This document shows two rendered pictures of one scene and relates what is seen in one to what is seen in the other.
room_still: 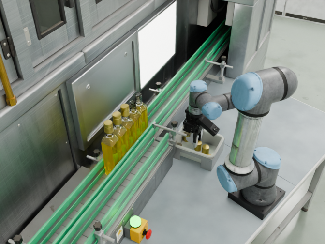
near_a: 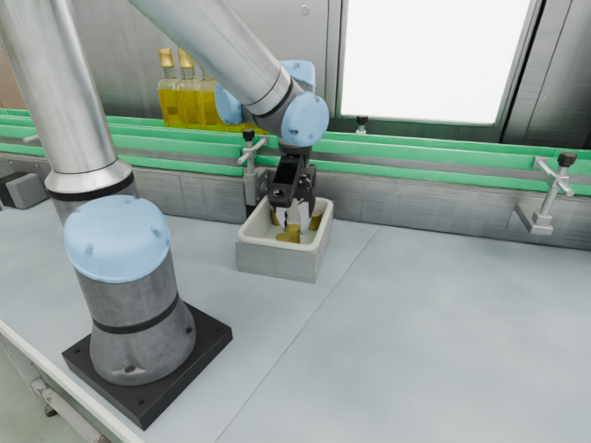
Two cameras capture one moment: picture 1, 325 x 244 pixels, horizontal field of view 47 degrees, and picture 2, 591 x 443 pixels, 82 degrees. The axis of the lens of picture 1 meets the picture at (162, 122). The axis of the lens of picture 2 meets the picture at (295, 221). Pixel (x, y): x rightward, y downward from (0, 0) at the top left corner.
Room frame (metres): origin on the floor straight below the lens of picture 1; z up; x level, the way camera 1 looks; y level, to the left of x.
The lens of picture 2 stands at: (1.22, -0.83, 1.22)
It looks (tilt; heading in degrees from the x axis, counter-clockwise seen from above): 31 degrees down; 78
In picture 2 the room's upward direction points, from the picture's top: straight up
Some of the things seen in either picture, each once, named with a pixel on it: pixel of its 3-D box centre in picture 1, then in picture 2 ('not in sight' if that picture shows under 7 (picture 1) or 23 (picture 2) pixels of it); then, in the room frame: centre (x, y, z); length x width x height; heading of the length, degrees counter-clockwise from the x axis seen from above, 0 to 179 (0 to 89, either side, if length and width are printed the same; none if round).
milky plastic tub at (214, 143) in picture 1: (197, 145); (288, 232); (1.35, -0.17, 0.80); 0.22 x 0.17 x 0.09; 63
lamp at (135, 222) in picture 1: (135, 221); not in sight; (0.88, 0.11, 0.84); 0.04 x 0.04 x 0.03
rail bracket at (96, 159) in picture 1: (94, 160); not in sight; (1.11, 0.29, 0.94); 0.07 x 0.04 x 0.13; 63
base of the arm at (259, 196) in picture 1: (260, 184); (141, 320); (1.07, -0.42, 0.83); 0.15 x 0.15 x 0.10
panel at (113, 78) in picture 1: (133, 65); (332, 53); (1.54, 0.14, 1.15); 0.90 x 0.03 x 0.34; 153
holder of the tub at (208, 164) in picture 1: (192, 145); (291, 229); (1.36, -0.15, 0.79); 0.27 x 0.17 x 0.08; 63
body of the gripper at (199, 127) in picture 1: (194, 120); (295, 169); (1.37, -0.15, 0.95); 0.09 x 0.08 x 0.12; 62
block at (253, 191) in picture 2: (165, 145); (257, 185); (1.30, -0.02, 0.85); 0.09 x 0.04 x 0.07; 63
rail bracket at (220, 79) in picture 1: (217, 72); (542, 201); (1.86, -0.32, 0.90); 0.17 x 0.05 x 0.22; 63
